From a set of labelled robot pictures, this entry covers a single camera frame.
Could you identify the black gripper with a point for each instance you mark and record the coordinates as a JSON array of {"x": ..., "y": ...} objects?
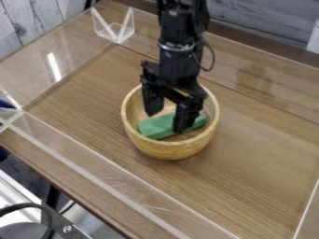
[{"x": 171, "y": 78}]

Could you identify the green rectangular block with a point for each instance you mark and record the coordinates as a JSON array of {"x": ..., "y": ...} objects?
[{"x": 159, "y": 127}]

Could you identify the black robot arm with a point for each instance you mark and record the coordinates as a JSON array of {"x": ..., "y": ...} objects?
[{"x": 183, "y": 21}]

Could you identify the brown wooden bowl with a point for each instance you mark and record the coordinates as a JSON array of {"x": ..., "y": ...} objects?
[{"x": 178, "y": 146}]

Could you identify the white object at right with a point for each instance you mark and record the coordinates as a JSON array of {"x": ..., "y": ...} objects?
[{"x": 313, "y": 46}]

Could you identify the blue object at edge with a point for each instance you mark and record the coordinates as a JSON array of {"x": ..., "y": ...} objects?
[{"x": 6, "y": 104}]

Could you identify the black table leg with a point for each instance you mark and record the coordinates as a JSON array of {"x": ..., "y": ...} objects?
[{"x": 53, "y": 197}]

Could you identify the clear acrylic enclosure wall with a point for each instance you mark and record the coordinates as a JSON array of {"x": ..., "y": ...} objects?
[{"x": 249, "y": 187}]

